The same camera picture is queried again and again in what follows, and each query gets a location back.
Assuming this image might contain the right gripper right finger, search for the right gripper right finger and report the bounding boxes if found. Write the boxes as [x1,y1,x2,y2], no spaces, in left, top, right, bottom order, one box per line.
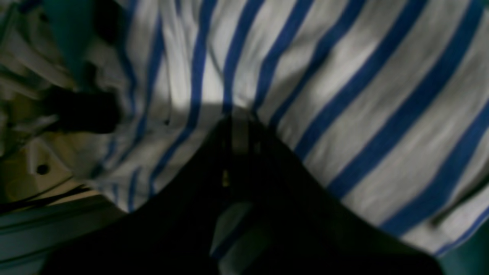
[229,117,442,275]

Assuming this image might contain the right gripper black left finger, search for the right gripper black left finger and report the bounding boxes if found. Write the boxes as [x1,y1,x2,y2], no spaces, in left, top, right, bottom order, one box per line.
[42,118,230,275]

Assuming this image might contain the blue white striped T-shirt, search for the blue white striped T-shirt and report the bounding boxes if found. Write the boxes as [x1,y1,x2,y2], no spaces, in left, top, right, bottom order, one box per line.
[1,0,488,275]

